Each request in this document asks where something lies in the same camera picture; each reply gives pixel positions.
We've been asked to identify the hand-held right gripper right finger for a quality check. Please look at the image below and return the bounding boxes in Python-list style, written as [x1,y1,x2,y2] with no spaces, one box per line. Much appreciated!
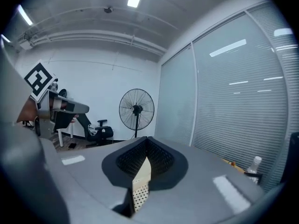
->
[135,136,266,223]

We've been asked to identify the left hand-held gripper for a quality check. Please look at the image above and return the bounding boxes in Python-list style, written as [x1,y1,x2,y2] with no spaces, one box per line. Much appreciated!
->
[24,59,90,140]

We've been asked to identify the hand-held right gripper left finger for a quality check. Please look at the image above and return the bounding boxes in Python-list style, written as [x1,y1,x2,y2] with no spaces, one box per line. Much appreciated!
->
[57,136,150,224]

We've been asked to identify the white plastic basin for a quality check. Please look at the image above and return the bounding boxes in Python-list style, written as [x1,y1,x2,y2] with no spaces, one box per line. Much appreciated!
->
[132,156,153,213]

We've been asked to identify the person's left forearm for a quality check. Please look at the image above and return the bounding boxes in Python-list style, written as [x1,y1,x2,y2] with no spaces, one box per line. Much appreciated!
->
[16,94,39,124]

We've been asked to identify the round wooden table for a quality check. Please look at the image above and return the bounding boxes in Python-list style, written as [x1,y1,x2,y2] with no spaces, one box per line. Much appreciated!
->
[221,157,246,174]

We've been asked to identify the small white table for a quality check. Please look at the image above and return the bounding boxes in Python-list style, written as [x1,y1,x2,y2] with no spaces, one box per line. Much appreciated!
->
[57,118,76,147]

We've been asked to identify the reclined black office chair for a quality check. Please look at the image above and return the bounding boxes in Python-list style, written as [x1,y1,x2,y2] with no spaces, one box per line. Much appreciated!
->
[55,89,115,147]

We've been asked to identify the clear plastic bottle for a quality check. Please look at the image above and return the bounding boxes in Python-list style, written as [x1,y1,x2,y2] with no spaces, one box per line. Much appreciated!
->
[246,156,263,175]

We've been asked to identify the black standing fan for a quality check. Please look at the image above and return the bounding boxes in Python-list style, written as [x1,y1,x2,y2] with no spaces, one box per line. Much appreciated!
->
[119,88,155,139]

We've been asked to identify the white ceiling pipes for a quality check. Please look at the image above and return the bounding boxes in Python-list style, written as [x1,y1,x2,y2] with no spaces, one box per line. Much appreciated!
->
[18,28,168,56]

